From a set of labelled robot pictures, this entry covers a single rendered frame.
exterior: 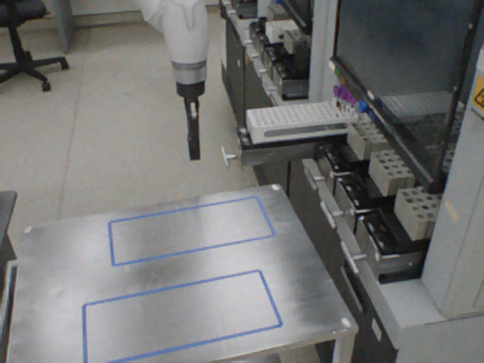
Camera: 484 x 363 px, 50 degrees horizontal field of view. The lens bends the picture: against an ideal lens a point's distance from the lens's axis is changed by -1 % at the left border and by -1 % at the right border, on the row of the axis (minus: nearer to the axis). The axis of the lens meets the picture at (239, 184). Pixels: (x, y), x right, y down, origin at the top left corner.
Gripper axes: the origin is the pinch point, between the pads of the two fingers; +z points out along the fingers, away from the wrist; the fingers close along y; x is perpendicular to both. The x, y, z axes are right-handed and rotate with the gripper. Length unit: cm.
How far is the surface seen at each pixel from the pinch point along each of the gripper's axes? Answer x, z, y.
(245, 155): -13.4, 0.1, -6.7
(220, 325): 2, -2, -64
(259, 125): -17.7, -6.8, -3.5
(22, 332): 37, -1, -59
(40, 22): 101, 74, 351
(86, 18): 60, 72, 351
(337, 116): -39.8, -7.2, -2.9
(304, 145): -29.7, -1.1, -6.8
